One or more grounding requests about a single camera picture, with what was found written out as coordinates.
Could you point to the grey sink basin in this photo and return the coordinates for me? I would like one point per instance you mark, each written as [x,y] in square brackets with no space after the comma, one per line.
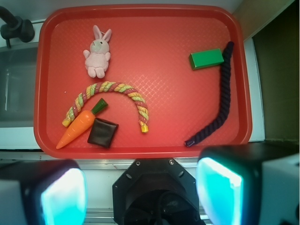
[17,87]

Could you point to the pink plush bunny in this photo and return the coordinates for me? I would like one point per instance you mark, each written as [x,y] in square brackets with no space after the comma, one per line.
[98,56]

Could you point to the dark brown square cushion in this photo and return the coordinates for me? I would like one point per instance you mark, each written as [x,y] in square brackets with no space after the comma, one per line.
[102,133]

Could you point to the red plastic tray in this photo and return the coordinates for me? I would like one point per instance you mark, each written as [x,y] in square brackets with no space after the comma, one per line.
[150,47]

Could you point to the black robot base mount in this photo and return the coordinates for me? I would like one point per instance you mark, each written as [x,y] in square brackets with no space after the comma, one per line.
[156,192]

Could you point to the multicolour twisted rope toy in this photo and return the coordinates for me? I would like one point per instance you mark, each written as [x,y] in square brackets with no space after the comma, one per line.
[104,87]

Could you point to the green rectangular block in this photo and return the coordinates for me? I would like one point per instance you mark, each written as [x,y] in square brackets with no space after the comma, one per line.
[206,59]

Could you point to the orange toy carrot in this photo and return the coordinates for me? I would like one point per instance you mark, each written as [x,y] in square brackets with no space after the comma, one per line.
[81,123]

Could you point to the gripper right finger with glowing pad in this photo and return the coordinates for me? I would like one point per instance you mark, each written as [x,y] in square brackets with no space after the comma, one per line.
[252,184]

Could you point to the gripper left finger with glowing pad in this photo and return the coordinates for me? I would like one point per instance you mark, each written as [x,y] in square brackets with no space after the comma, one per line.
[42,193]

